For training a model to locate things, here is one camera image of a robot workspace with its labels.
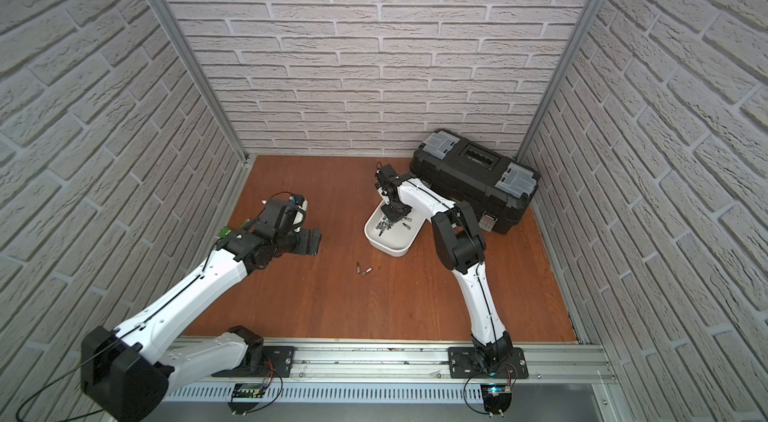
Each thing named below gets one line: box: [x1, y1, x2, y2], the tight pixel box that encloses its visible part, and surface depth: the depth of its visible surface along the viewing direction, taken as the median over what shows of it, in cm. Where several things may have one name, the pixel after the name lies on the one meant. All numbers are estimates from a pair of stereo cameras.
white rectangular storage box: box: [364, 200, 427, 257], surface depth 99 cm
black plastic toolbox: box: [410, 130, 541, 235], surface depth 96 cm
